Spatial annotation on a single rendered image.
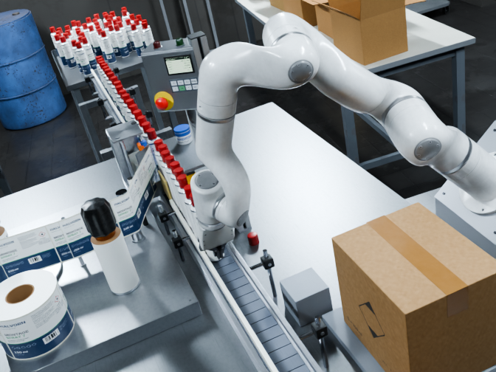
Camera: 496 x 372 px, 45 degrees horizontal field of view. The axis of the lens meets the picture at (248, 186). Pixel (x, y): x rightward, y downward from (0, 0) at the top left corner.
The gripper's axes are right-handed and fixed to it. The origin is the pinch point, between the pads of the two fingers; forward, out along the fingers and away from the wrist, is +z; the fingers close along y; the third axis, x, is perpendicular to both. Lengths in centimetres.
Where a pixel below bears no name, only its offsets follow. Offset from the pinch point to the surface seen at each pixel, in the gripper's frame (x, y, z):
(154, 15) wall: -425, -90, 198
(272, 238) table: -6.1, -20.2, 14.3
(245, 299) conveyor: 17.6, -0.5, 0.4
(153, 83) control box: -42, 0, -32
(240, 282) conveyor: 10.6, -2.0, 2.9
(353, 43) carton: -124, -126, 52
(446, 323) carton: 58, -29, -32
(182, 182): -25.8, 0.7, -4.3
